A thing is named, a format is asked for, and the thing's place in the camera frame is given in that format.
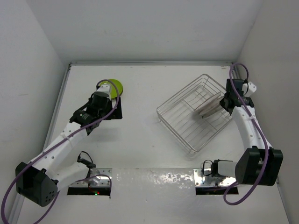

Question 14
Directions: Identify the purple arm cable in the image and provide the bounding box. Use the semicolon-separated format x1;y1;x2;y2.
223;62;269;205
0;79;121;224

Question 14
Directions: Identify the wire dish rack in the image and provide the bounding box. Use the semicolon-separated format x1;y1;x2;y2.
156;74;231;158

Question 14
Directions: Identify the left aluminium frame rail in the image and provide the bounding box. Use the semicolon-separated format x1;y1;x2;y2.
8;63;71;224

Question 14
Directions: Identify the lime green plate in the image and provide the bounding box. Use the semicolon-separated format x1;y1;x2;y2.
96;79;123;99

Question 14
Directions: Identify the aluminium frame rail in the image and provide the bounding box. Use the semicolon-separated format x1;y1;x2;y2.
70;61;232;66
230;62;241;79
8;63;71;224

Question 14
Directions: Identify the metal mounting plate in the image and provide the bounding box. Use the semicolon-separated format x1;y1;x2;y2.
69;168;112;188
193;168;236;188

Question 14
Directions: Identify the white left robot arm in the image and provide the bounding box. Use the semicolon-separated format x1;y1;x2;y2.
15;91;122;207

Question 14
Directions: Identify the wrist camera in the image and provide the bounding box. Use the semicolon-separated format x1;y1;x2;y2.
242;82;257;97
96;84;111;99

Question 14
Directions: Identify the white plate with red rim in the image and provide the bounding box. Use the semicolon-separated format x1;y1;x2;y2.
197;92;222;119

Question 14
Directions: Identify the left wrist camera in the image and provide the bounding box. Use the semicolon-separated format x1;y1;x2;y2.
96;84;111;99

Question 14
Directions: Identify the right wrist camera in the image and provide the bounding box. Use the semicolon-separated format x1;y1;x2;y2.
242;82;257;97

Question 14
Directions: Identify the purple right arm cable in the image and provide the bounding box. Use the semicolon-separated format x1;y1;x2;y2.
223;62;269;205

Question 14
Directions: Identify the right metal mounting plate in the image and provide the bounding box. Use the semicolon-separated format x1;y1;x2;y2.
193;168;236;188

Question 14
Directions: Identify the right aluminium frame rail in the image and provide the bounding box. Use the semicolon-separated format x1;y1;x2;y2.
230;62;241;79

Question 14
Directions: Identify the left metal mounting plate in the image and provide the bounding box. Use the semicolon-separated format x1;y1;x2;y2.
69;168;112;188

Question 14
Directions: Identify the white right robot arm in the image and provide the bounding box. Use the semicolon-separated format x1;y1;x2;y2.
206;79;283;186

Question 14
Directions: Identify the back aluminium frame rail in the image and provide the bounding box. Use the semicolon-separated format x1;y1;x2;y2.
70;61;232;66

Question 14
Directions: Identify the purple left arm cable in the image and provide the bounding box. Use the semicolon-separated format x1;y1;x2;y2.
0;79;121;224

